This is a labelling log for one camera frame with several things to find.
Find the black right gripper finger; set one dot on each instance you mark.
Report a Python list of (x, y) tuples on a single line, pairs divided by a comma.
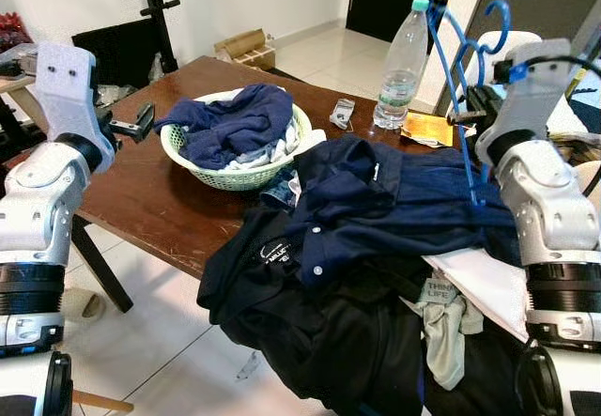
[(454, 115)]

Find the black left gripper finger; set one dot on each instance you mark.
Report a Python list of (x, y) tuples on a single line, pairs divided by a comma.
[(144, 121)]

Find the blue mesh t-shirt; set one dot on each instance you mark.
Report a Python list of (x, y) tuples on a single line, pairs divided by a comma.
[(230, 120)]

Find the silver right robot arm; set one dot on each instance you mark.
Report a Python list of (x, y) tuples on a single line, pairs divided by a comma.
[(545, 209)]

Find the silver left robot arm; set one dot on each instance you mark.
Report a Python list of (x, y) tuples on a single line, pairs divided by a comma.
[(38, 200)]

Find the orange paper packet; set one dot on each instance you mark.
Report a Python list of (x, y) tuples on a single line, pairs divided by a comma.
[(427, 130)]

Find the clear plastic water bottle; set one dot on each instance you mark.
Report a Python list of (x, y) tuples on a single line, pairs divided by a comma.
[(399, 87)]

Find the black flat panel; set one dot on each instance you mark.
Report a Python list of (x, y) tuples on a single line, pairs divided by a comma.
[(122, 50)]

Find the brown wooden table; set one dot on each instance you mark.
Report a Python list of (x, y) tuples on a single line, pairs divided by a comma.
[(150, 219)]

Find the navy button polo shirt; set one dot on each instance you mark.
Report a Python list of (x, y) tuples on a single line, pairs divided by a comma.
[(394, 200)]

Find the light green plastic basket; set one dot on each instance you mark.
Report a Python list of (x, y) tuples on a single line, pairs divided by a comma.
[(235, 179)]

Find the black pole stand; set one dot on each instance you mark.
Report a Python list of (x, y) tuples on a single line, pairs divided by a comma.
[(155, 12)]

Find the small silver packet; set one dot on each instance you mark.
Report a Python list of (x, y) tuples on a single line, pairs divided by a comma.
[(342, 114)]

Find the red bundle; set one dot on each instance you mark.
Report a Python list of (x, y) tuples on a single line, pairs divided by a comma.
[(11, 31)]

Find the white cloth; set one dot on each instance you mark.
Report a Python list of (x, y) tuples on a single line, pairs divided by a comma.
[(488, 285)]

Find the grey-green printed t-shirt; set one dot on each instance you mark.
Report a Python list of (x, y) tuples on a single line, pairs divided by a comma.
[(446, 331)]

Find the black shirt with white logo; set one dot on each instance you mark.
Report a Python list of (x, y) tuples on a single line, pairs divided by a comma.
[(319, 341)]

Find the wooden stick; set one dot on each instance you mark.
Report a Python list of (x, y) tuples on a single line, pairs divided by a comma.
[(103, 402)]

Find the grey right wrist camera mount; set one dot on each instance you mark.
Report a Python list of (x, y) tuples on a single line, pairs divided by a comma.
[(535, 97)]

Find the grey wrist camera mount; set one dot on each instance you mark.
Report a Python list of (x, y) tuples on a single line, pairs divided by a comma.
[(64, 87), (535, 97)]

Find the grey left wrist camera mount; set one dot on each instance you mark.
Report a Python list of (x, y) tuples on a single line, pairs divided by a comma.
[(64, 87)]

